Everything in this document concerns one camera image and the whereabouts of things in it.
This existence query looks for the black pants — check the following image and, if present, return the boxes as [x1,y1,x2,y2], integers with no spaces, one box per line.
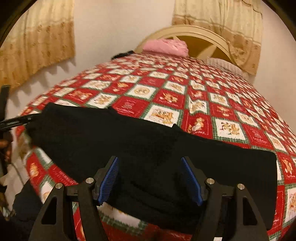
[26,103,278,233]

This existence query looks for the beige side window curtain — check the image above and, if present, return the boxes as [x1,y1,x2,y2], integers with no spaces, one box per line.
[1,0,75,91]

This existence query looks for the black object at bed edge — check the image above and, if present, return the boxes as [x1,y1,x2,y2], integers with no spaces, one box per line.
[111,50,134,60]

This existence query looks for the red checkered teddy bedspread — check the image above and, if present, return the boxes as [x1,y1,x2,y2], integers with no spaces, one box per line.
[23,54,295,240]

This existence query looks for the striped pillow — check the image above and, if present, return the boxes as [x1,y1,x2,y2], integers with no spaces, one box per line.
[205,57,249,81]

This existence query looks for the pink pillow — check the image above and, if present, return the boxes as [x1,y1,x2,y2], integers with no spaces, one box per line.
[142,39,189,57]

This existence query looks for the cream wooden headboard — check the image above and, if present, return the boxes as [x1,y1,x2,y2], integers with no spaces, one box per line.
[134,25,235,64]

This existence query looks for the beige curtain behind headboard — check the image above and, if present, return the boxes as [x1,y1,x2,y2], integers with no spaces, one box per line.
[172,0,263,75]

